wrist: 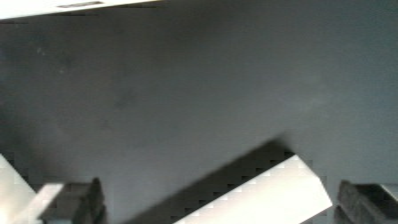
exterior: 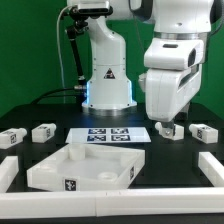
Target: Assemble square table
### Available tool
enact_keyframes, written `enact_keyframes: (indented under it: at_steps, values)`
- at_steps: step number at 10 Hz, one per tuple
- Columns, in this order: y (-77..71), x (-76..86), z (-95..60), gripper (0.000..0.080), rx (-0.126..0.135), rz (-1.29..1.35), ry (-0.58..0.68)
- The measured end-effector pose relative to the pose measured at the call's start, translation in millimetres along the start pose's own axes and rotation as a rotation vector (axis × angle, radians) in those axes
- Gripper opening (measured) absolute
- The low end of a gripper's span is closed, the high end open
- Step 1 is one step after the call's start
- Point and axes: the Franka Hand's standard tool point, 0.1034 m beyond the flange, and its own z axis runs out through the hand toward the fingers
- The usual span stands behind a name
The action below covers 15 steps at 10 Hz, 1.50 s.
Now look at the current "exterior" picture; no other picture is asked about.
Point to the white left obstacle bar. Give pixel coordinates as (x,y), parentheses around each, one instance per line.
(8,170)

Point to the white obstacle bar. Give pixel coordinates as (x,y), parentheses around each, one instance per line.
(212,168)
(8,170)
(112,203)

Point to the white sheet with fiducial markers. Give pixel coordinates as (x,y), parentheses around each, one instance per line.
(108,135)

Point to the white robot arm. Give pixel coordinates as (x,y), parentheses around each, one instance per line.
(174,58)

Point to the white front obstacle bar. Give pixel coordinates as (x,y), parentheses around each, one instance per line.
(112,203)

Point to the white right obstacle bar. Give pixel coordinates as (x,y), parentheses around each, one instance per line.
(212,168)

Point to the camera on robot top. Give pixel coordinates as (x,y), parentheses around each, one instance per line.
(91,7)

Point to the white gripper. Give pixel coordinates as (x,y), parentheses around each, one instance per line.
(167,92)

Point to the white square table top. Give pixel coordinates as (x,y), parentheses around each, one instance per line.
(87,167)

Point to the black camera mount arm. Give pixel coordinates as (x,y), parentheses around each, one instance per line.
(72,33)

